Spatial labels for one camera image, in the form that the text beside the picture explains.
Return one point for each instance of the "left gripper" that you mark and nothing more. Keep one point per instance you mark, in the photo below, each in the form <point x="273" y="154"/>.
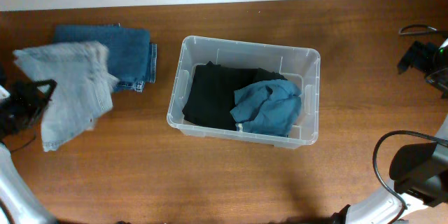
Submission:
<point x="26" y="101"/>

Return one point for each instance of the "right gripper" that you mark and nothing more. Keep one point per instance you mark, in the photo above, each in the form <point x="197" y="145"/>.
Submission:
<point x="416" y="56"/>

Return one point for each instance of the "light blue jeans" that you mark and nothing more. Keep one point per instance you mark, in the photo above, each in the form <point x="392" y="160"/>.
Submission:
<point x="83" y="91"/>

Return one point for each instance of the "dark blue jeans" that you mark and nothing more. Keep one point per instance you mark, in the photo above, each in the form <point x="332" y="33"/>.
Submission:
<point x="132" y="57"/>

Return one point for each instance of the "clear plastic storage bin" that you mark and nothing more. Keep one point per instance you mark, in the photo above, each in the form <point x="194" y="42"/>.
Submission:
<point x="299" y="65"/>

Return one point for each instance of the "blue shirt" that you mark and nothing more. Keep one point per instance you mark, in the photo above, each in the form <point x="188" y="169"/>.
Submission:
<point x="269" y="107"/>

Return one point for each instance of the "large black garment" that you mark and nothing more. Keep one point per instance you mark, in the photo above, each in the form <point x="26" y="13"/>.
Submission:
<point x="212" y="95"/>

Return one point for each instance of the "small dark garment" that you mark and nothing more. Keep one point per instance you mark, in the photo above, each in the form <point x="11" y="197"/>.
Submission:
<point x="264" y="75"/>

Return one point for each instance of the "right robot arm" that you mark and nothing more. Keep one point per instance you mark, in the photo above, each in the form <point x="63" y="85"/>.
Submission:
<point x="418" y="172"/>

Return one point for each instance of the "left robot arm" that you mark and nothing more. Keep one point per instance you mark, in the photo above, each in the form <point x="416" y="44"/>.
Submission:
<point x="18" y="202"/>

